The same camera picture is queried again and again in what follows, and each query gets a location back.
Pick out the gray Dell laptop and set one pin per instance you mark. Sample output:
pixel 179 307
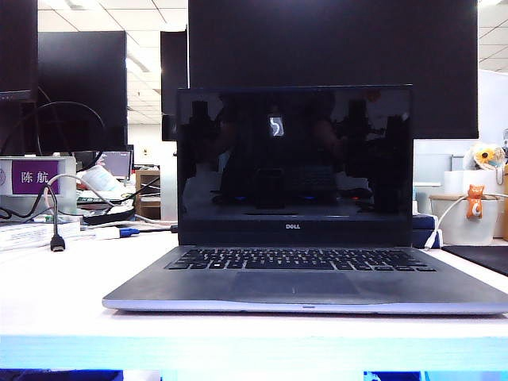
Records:
pixel 293 285

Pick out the large black monitor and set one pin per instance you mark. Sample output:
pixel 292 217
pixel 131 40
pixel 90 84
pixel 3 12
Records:
pixel 333 43

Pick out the brown wooden cabinet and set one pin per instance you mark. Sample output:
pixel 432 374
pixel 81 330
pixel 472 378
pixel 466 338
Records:
pixel 148 186

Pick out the stack of white papers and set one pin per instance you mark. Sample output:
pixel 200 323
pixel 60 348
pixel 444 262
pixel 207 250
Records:
pixel 28 235

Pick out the orange cat figurine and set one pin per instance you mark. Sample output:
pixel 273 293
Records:
pixel 475 200

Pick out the blue VGA connector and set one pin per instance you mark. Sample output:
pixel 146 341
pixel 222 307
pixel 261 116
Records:
pixel 129 232

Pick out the purple name sign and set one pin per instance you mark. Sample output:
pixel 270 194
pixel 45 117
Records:
pixel 67 174

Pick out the small distant computer screen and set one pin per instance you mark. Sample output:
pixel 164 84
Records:
pixel 117 162

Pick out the black mouse pad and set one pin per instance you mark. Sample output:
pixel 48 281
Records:
pixel 482 258

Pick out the white plastic bucket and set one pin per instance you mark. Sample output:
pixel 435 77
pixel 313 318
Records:
pixel 452 222

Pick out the blue flat box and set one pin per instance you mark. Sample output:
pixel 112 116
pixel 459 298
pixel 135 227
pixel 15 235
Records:
pixel 422 232

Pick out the sunflower plush toy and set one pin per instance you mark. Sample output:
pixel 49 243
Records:
pixel 487 155

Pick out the black monitor with silver strip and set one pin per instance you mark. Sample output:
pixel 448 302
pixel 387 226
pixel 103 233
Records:
pixel 16 47

